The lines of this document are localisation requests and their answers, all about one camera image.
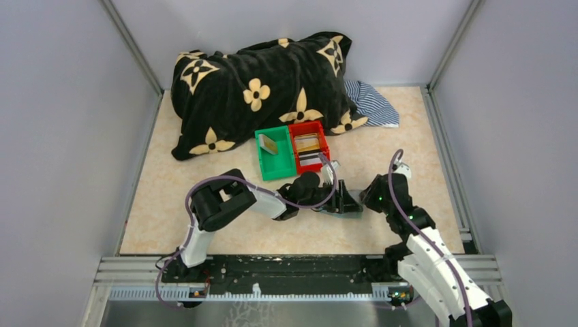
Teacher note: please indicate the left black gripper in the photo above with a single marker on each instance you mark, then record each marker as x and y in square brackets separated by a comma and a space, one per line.
[341, 201]

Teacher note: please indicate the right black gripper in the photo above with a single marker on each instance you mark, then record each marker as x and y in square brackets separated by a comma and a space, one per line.
[367, 195]

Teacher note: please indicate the sage green card holder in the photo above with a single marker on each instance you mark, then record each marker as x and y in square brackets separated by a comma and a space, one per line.
[356, 194]

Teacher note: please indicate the green plastic bin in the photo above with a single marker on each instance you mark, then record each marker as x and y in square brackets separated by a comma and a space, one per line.
[278, 166]

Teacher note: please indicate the red plastic bin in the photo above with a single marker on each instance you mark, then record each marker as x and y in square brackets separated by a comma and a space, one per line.
[307, 128]

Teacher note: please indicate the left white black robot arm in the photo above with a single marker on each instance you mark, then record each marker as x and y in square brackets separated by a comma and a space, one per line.
[215, 202]

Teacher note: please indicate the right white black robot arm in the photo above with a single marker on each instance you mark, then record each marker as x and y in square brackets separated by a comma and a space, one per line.
[424, 261]

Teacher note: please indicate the cards in red bin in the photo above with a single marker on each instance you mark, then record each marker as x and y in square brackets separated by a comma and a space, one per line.
[308, 148]

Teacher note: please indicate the card in green bin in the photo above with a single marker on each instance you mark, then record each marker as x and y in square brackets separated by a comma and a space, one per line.
[267, 144]

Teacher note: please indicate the blue striped cloth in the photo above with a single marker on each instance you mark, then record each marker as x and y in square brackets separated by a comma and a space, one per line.
[372, 104]

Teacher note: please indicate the black floral blanket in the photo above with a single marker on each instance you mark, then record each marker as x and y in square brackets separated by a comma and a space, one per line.
[223, 99]

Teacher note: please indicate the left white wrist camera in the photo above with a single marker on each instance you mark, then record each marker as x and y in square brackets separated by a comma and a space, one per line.
[328, 171]

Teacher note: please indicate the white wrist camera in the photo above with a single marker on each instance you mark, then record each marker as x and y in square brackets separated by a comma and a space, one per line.
[328, 171]
[403, 169]

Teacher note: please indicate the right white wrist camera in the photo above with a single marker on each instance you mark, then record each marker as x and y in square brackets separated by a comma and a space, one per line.
[403, 169]

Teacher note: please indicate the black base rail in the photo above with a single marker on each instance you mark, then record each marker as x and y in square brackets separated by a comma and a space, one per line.
[306, 275]

